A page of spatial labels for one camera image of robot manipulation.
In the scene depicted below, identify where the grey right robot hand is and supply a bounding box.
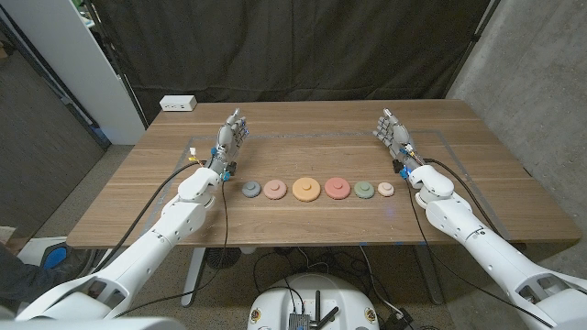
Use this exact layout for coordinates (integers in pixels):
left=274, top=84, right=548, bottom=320
left=371, top=107, right=426, bottom=180

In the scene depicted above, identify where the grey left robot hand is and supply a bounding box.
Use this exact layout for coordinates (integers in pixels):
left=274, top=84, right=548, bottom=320
left=206, top=107, right=251, bottom=182

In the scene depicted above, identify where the coral red toy ring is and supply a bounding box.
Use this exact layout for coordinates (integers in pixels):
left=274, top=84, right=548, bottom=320
left=324, top=176, right=352, bottom=201

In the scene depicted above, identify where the white power strip box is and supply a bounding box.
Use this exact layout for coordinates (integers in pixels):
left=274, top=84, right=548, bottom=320
left=159, top=94, right=198, bottom=113

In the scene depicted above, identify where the round black floor fan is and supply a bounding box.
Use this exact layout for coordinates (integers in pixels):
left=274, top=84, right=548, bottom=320
left=205, top=247, right=243, bottom=270

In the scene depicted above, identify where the black curtain backdrop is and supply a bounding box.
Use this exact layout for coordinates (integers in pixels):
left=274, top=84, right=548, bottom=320
left=89, top=0, right=494, bottom=123

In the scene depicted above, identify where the white table leg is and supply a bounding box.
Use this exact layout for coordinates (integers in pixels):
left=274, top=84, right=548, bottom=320
left=180, top=247, right=207, bottom=308

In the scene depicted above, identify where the grey table leg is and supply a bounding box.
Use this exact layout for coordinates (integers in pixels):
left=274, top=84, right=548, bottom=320
left=412, top=245, right=446, bottom=306

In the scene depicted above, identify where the white robot torso base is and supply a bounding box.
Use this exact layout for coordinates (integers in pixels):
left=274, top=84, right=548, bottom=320
left=246, top=273, right=381, bottom=330

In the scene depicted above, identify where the black power adapter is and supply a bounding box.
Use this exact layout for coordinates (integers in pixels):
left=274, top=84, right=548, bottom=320
left=382, top=307, right=414, bottom=330

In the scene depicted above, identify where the black antenna electronics module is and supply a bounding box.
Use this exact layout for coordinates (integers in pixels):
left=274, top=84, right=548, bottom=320
left=287, top=290, right=340, bottom=330

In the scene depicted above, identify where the person in dark clothes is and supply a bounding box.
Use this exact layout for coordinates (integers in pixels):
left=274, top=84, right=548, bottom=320
left=0, top=242, right=93, bottom=303

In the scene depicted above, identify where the small grey toy ring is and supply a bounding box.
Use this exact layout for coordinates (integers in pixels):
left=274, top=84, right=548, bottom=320
left=241, top=180, right=262, bottom=199

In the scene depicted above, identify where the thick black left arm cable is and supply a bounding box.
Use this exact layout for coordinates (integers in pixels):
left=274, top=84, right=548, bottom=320
left=91, top=159, right=205, bottom=276

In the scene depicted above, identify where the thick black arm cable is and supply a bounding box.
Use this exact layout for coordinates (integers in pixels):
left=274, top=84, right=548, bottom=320
left=91, top=159, right=205, bottom=276
left=421, top=157, right=504, bottom=237

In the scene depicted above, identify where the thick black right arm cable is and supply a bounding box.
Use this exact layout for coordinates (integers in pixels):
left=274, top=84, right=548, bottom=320
left=421, top=157, right=504, bottom=237

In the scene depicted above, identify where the green toy ring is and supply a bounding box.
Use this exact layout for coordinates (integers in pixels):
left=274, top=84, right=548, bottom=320
left=353, top=180, right=376, bottom=200

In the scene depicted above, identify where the dusty pink toy ring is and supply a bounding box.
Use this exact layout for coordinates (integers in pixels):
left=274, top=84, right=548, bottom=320
left=262, top=178, right=288, bottom=201

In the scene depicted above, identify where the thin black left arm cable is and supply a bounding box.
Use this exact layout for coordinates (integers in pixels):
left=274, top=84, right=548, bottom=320
left=112, top=179, right=230, bottom=320

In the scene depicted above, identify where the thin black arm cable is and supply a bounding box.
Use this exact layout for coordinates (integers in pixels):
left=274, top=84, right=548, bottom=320
left=403, top=178, right=556, bottom=330
left=112, top=179, right=230, bottom=320

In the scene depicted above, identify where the large orange toy ring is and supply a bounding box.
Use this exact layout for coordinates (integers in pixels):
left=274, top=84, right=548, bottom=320
left=292, top=176, right=322, bottom=204

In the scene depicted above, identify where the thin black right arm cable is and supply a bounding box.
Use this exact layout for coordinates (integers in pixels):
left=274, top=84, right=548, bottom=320
left=403, top=178, right=556, bottom=330

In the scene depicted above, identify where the white floor cable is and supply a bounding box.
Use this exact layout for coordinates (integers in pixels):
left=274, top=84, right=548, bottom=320
left=359, top=246, right=407, bottom=318

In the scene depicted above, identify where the white wall panel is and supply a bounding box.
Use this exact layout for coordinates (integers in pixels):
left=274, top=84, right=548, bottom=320
left=0, top=0, right=147, bottom=146

